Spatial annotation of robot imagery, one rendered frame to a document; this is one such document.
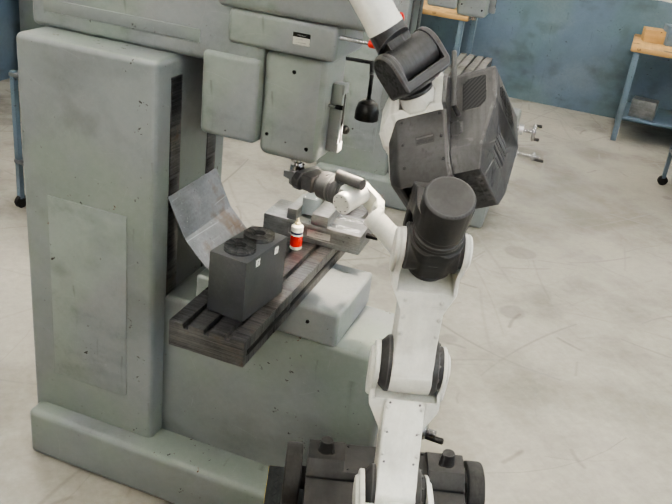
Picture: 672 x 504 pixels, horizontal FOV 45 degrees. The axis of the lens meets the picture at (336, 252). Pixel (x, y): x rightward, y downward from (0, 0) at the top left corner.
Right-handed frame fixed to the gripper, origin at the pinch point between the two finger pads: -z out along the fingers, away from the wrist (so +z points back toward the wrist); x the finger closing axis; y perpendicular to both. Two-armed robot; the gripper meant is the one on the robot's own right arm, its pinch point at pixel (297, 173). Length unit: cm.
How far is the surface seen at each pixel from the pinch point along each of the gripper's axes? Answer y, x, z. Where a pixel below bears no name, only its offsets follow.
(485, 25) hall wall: 53, -596, -264
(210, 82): -26.9, 19.6, -20.0
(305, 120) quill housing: -20.9, 7.9, 8.0
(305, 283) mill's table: 30.0, 8.8, 14.8
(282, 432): 87, 12, 14
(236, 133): -13.1, 16.5, -11.2
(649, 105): 86, -580, -73
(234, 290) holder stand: 19, 44, 18
